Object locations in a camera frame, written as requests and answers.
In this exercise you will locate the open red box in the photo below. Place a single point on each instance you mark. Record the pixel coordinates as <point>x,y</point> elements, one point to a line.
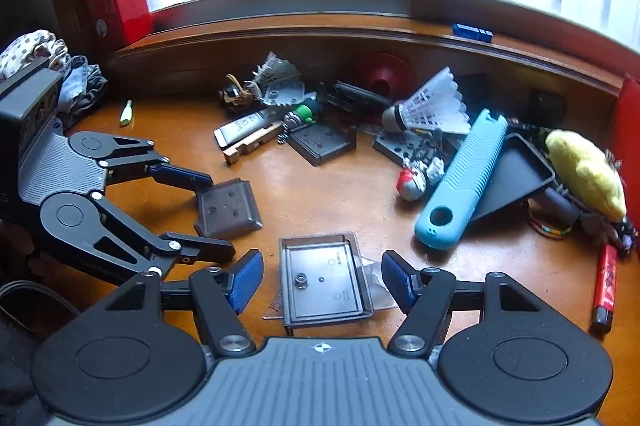
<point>627,136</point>

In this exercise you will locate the small black box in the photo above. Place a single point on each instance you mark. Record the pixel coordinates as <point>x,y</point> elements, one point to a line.
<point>475,86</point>
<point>548,106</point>

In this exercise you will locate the red marker pen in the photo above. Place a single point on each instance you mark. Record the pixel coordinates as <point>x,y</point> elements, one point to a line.
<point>605,291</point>

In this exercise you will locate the grey perforated plate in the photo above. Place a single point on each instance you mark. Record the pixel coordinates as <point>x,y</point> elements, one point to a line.
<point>285,95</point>

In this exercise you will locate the white and green pen cap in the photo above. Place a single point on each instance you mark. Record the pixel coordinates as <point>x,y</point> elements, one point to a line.
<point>125,112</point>

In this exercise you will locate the white tube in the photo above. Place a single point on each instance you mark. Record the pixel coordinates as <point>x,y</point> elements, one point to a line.
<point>242,126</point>

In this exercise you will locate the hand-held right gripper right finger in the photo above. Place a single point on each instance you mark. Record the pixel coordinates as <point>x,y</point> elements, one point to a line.
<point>397,280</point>

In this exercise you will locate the small grey mounting plate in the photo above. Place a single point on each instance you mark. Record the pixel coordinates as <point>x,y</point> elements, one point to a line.
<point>230,208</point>

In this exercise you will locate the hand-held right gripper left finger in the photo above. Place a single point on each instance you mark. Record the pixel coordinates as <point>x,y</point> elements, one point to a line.
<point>246,280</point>

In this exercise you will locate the small brown figurine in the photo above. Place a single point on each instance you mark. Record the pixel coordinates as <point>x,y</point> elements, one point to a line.
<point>235,93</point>

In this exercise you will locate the wooden desktop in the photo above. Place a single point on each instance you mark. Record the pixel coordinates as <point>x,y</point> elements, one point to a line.
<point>325,201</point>

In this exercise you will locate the patterned white cloth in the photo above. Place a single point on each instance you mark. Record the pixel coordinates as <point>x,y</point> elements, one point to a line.
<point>30,51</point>

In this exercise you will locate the black triangular tray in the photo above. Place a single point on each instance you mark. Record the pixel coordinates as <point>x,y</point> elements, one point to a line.
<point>515,176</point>

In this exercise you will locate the yellow plush toy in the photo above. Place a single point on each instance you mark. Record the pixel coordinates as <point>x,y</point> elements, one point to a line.
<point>585,171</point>

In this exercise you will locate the wooden window sill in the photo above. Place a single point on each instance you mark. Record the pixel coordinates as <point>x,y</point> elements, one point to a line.
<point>350,33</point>

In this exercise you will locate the red and white toy figure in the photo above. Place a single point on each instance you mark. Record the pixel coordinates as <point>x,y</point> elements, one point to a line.
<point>417,181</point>

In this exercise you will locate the wooden clip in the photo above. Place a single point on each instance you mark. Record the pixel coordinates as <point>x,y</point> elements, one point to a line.
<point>252,141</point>

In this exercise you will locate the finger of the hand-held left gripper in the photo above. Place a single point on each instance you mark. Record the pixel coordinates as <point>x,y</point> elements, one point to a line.
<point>200,251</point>
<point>181,174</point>

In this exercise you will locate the red plastic funnel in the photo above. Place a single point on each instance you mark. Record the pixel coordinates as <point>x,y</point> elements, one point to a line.
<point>385,73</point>

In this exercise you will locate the black clip holder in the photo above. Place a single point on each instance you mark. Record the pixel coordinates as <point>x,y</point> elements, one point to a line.
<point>352,95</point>

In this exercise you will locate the light blue silicone case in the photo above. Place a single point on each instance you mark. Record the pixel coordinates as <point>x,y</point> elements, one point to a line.
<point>462,178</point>

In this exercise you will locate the worn white shuttlecock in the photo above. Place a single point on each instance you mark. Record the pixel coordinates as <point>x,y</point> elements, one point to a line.
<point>277,68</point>

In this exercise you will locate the tall red box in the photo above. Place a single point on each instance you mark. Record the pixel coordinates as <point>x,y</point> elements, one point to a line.
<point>117,6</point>

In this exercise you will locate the blue tube on sill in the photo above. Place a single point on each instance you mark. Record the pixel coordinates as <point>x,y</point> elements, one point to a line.
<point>472,32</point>

